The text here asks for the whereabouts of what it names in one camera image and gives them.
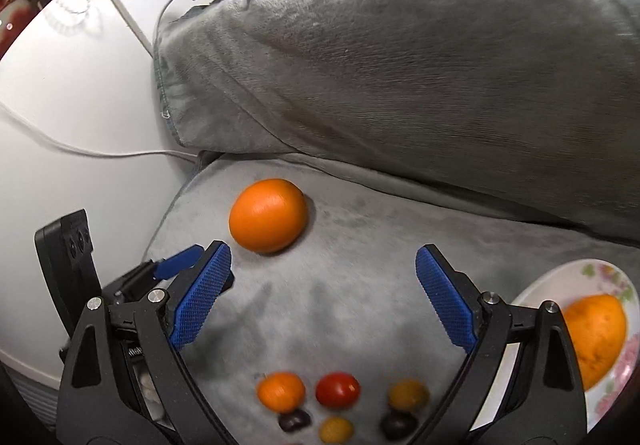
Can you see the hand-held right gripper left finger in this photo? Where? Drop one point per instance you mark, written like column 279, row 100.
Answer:
column 200, row 295

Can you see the grey sofa back cushion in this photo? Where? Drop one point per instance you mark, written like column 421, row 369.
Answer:
column 400, row 65

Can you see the grey sofa seat cushion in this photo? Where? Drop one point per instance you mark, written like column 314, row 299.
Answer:
column 350, row 285

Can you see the dark purple grape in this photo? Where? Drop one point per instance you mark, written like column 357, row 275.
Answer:
column 398, row 426
column 294, row 421

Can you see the red cherry tomato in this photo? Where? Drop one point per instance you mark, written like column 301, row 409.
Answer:
column 338, row 390

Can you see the small mandarin orange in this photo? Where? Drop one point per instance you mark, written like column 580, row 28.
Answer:
column 281, row 392

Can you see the brown longan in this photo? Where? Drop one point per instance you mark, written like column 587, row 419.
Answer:
column 409, row 395

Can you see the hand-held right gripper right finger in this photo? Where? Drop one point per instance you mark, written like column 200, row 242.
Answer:
column 445, row 295

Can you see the small yellow-orange tomato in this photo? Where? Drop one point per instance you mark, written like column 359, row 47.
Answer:
column 336, row 430

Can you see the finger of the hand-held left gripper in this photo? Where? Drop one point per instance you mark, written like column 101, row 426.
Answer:
column 177, row 262

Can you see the smooth large orange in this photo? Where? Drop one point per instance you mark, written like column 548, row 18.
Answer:
column 268, row 216

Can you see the rough large orange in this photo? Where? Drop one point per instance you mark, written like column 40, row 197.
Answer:
column 595, row 340

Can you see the floral white plate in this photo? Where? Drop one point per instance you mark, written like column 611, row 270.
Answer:
column 545, row 286

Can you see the white sofa armrest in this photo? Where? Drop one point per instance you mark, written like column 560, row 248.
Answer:
column 60, row 100

